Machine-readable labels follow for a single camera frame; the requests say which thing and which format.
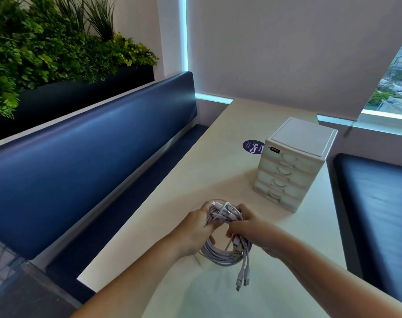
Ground person's left forearm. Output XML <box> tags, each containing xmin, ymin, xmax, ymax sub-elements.
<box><xmin>70</xmin><ymin>235</ymin><xmax>183</xmax><ymax>318</ymax></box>

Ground white table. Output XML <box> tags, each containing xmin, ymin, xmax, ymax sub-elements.
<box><xmin>76</xmin><ymin>98</ymin><xmax>351</xmax><ymax>318</ymax></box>

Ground white roller blind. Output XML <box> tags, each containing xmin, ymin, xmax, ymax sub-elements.
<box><xmin>186</xmin><ymin>0</ymin><xmax>402</xmax><ymax>122</ymax></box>

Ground white mini drawer cabinet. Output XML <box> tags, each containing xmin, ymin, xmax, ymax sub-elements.
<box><xmin>252</xmin><ymin>117</ymin><xmax>339</xmax><ymax>213</ymax></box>

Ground person's left hand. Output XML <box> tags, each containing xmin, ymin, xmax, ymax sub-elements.
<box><xmin>169</xmin><ymin>201</ymin><xmax>228</xmax><ymax>259</ymax></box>

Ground single thin white cable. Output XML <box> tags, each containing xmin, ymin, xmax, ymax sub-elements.
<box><xmin>219</xmin><ymin>201</ymin><xmax>233</xmax><ymax>252</ymax></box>

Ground blue padded bench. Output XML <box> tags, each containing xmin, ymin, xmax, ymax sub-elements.
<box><xmin>333</xmin><ymin>153</ymin><xmax>402</xmax><ymax>308</ymax></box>
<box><xmin>0</xmin><ymin>71</ymin><xmax>208</xmax><ymax>305</ymax></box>

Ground black planter box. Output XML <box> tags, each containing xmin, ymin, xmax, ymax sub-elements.
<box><xmin>0</xmin><ymin>65</ymin><xmax>155</xmax><ymax>144</ymax></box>

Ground person's right hand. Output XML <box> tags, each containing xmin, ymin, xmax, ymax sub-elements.
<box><xmin>226</xmin><ymin>203</ymin><xmax>291</xmax><ymax>261</ymax></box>

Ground green leafy plants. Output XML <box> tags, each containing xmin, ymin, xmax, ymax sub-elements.
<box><xmin>0</xmin><ymin>0</ymin><xmax>159</xmax><ymax>120</ymax></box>

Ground glass window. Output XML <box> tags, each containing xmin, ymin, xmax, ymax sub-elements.
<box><xmin>361</xmin><ymin>29</ymin><xmax>402</xmax><ymax>117</ymax></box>

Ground person's right forearm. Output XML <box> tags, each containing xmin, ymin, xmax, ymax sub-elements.
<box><xmin>279</xmin><ymin>238</ymin><xmax>402</xmax><ymax>318</ymax></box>

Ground round purple sticker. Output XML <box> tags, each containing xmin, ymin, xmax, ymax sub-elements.
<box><xmin>242</xmin><ymin>139</ymin><xmax>265</xmax><ymax>155</ymax></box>

